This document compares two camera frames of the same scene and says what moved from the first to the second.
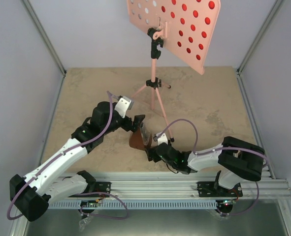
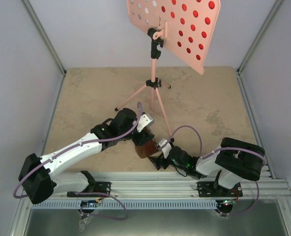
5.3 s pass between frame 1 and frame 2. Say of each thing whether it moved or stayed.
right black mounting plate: stayed
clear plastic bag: stayed
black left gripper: moved
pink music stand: stayed
